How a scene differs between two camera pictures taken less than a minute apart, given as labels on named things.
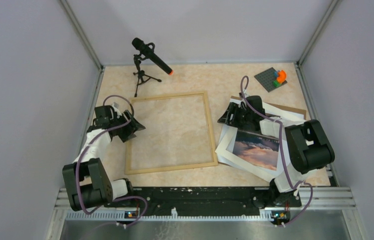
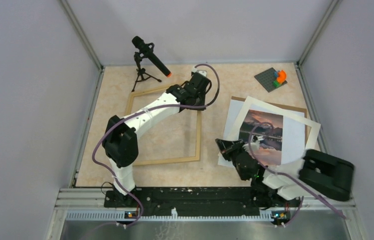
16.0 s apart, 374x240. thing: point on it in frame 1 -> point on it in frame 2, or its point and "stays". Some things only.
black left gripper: [131, 128] -> [203, 101]
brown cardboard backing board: [301, 111] stays
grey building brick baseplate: [267, 78] stays
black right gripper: [233, 108] -> [227, 147]
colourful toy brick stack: [281, 76] stays
